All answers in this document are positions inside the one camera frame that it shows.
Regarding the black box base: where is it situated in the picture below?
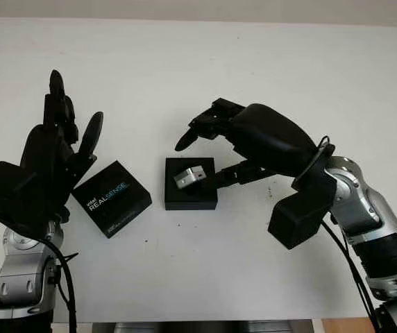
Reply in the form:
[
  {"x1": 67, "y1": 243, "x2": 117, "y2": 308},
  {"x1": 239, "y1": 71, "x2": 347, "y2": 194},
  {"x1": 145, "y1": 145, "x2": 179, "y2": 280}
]
[{"x1": 164, "y1": 157, "x2": 218, "y2": 212}]

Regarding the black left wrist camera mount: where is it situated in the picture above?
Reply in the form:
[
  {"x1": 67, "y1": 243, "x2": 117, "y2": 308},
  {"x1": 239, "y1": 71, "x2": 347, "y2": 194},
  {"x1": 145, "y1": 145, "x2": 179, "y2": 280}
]
[{"x1": 0, "y1": 161, "x2": 71, "y2": 240}]

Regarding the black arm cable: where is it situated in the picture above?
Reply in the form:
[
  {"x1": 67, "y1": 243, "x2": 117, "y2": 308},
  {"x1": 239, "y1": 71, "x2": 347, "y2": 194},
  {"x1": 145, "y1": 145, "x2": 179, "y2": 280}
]
[
  {"x1": 42, "y1": 235, "x2": 80, "y2": 333},
  {"x1": 318, "y1": 135, "x2": 383, "y2": 333}
]

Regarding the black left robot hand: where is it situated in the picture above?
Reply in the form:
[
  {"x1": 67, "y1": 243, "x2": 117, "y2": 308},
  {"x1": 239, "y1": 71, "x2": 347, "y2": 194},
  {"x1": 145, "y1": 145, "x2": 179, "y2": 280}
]
[{"x1": 19, "y1": 69, "x2": 105, "y2": 225}]

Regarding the black RealSense box lid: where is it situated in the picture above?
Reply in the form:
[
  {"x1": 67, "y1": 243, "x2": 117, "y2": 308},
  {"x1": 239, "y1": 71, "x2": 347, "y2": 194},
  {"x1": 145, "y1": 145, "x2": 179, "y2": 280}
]
[{"x1": 71, "y1": 159, "x2": 153, "y2": 239}]

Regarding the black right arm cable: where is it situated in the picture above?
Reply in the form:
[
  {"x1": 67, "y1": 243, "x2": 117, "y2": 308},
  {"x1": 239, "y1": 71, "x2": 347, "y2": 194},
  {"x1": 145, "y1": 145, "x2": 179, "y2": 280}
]
[{"x1": 318, "y1": 135, "x2": 383, "y2": 333}]

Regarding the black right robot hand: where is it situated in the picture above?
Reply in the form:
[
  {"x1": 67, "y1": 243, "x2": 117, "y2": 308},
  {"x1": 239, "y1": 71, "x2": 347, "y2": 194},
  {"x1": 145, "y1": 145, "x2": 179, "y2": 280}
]
[{"x1": 174, "y1": 98, "x2": 324, "y2": 189}]

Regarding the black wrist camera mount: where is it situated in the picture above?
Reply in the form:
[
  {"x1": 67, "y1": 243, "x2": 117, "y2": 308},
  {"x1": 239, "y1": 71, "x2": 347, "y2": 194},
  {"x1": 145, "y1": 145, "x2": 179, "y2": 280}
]
[
  {"x1": 0, "y1": 161, "x2": 71, "y2": 240},
  {"x1": 267, "y1": 145, "x2": 338, "y2": 250}
]

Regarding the silver RealSense depth camera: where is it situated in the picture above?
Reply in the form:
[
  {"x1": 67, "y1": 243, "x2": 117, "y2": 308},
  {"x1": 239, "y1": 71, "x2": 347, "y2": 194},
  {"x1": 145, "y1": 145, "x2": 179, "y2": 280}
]
[{"x1": 173, "y1": 165, "x2": 207, "y2": 190}]

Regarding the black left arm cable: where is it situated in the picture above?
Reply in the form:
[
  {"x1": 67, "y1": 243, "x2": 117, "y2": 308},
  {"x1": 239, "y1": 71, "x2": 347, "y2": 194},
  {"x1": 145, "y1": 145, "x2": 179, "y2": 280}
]
[{"x1": 42, "y1": 235, "x2": 80, "y2": 333}]

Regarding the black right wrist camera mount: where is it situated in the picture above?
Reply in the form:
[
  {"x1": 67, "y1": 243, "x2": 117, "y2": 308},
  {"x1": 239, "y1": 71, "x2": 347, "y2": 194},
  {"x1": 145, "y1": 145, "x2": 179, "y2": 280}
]
[{"x1": 267, "y1": 145, "x2": 338, "y2": 250}]

